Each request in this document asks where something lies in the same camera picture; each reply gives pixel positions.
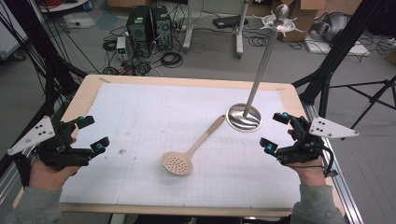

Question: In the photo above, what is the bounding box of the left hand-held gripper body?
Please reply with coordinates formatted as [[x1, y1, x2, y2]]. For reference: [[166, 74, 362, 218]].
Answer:
[[7, 115, 94, 171]]

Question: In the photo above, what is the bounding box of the slim black computer tower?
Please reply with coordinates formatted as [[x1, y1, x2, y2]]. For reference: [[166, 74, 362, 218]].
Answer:
[[151, 5, 174, 51]]

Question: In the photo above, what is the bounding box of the beige slotted spoon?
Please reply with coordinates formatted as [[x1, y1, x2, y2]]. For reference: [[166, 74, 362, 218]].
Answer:
[[161, 114, 226, 175]]

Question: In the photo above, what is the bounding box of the small grey power supply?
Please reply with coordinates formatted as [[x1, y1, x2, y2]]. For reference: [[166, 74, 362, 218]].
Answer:
[[115, 35, 129, 62]]

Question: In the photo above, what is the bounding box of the black gripper cable with plug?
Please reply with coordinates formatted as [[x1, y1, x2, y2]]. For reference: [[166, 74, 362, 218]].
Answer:
[[321, 145, 340, 179]]

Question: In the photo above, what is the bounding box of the black tripod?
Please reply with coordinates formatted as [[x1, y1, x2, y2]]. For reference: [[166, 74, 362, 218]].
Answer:
[[329, 74, 396, 141]]

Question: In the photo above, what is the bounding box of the white board on floor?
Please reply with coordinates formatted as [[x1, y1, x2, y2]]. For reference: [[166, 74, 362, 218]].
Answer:
[[304, 32, 372, 58]]

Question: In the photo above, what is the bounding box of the aluminium frame rail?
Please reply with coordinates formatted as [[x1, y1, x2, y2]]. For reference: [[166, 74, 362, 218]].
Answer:
[[302, 102, 364, 224]]

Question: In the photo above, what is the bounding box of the black frame strut with cables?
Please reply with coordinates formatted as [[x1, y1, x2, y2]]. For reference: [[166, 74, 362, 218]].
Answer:
[[0, 0, 88, 125]]

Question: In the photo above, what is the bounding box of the round white table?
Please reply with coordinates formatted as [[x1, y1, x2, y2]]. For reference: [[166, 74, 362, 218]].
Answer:
[[37, 0, 91, 13]]

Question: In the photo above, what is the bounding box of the large black computer tower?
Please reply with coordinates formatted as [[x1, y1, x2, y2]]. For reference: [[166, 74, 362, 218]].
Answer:
[[125, 5, 154, 60]]

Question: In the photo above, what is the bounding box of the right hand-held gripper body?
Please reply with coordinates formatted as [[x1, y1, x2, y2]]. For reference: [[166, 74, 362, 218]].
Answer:
[[276, 116, 360, 166]]

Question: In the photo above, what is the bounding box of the white grid mat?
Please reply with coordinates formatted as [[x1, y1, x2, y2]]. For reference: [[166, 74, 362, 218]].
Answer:
[[59, 82, 303, 209]]

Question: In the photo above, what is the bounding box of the black gripper strap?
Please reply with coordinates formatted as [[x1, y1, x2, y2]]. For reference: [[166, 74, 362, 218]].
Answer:
[[13, 152, 33, 189]]

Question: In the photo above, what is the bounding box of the metal utensil stand with hooks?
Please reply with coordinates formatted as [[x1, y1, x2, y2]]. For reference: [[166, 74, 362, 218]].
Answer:
[[225, 3, 304, 133]]

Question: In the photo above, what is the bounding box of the coiled black cable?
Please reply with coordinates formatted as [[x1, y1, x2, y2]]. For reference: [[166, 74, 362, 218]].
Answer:
[[160, 50, 184, 69]]

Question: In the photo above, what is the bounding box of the clear plastic bag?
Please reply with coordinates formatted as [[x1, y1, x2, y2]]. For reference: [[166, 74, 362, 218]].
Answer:
[[63, 12, 96, 30]]

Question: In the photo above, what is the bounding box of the person's right hand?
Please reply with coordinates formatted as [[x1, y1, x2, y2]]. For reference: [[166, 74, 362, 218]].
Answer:
[[287, 129, 328, 188]]

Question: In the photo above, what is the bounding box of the flat black device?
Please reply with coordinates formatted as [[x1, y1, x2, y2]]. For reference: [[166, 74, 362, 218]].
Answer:
[[212, 14, 249, 30]]

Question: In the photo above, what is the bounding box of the white stand leg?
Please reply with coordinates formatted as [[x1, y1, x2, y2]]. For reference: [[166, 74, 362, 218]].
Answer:
[[234, 0, 250, 60], [182, 0, 196, 54]]

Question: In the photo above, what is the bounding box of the person's left hand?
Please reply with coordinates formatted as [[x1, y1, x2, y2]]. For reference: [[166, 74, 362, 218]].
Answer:
[[29, 136, 82, 192]]

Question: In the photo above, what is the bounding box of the grey bag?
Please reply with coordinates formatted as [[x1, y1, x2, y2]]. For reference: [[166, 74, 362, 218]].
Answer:
[[310, 11, 350, 43]]

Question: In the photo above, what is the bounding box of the white cabinet on wheels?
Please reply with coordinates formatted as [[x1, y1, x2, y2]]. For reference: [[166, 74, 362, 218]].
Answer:
[[0, 17, 30, 61]]

